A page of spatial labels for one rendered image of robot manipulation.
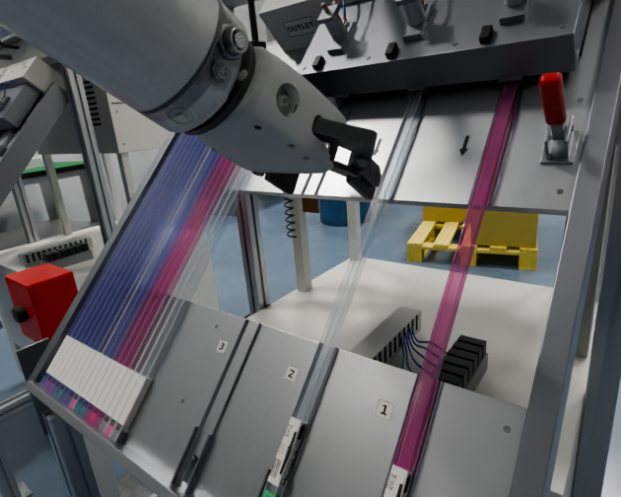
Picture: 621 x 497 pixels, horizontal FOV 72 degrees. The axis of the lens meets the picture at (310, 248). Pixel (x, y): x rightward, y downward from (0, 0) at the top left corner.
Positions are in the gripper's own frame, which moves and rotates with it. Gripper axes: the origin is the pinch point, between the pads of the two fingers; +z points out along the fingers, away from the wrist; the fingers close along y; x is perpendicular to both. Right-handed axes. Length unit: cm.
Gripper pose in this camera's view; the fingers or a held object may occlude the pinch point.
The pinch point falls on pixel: (326, 178)
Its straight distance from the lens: 40.9
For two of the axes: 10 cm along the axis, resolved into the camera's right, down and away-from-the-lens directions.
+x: -2.7, 9.5, -1.6
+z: 5.4, 2.9, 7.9
